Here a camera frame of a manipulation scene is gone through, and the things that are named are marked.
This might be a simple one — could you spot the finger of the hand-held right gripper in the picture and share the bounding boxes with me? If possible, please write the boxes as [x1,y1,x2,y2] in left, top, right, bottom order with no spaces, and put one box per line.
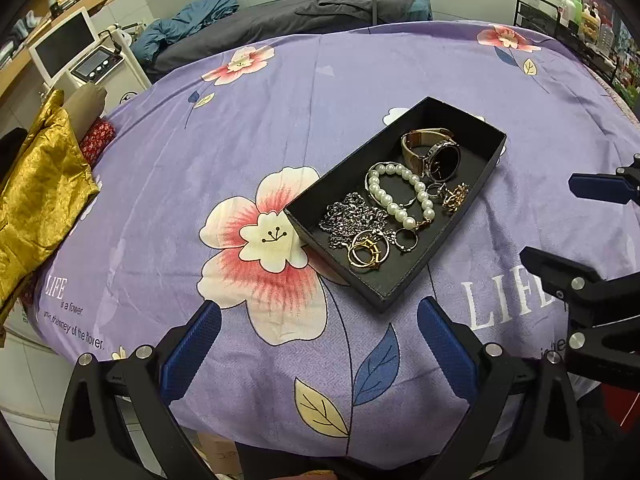
[520,246,640,391]
[570,152,640,206]

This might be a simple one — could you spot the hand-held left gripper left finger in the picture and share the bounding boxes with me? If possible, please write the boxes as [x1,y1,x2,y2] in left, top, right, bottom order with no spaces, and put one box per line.
[55,300,223,480]

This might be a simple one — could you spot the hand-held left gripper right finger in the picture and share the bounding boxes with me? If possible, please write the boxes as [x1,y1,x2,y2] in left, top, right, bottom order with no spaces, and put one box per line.
[416,296,586,480]

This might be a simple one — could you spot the black rectangular tray box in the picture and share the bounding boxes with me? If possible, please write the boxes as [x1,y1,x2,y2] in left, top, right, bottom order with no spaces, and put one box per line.
[284,96,508,313]

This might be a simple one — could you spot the silver rings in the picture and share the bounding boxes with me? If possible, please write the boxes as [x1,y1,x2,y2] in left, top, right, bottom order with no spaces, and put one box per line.
[392,182,446,254]

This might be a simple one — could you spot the gold rings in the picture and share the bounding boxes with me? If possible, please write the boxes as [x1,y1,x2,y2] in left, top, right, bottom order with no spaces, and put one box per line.
[347,232,391,269]

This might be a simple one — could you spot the gold flower brooch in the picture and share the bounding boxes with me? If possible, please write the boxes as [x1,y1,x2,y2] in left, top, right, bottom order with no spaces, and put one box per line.
[442,182,471,213]

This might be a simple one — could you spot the black and silver chain bracelet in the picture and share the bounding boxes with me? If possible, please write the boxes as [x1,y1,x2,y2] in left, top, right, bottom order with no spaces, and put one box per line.
[319,192,396,248]

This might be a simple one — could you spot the white pearl bracelet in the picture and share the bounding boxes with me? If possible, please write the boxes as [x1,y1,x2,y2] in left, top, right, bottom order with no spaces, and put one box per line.
[365,161,435,231]

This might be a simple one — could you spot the brown carton under table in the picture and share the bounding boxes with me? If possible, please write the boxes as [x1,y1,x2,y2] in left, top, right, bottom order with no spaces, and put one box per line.
[195,430,242,477]

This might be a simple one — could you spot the black metal cart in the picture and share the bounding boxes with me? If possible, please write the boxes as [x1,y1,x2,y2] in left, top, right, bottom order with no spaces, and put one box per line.
[515,0,621,86]

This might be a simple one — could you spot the purple floral blanket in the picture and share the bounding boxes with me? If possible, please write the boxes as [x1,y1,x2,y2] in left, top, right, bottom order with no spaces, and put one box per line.
[20,20,640,471]

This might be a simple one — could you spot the gold shiny cloth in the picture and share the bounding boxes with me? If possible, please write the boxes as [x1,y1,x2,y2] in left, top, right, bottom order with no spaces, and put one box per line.
[0,89,101,321]

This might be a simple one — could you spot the red patterned cloth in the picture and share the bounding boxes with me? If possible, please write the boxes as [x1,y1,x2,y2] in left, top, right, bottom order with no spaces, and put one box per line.
[82,120,116,166]

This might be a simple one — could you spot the grey display device with buttons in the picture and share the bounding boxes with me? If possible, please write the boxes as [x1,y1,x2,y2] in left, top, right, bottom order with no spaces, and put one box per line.
[70,47,128,83]

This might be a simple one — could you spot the blue quilt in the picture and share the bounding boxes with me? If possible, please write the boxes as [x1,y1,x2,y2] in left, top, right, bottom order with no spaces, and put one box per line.
[131,0,240,66]

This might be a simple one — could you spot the white monitor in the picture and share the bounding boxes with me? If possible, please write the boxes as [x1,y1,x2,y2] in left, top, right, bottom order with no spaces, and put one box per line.
[28,8,96,83]

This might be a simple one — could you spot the dark grey blanket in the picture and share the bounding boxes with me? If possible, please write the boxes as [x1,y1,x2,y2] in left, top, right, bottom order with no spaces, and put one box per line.
[150,0,431,81]

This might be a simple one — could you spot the wristwatch with tan strap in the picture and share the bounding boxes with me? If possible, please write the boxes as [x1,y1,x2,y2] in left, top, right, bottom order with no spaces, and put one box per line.
[401,127,461,181]

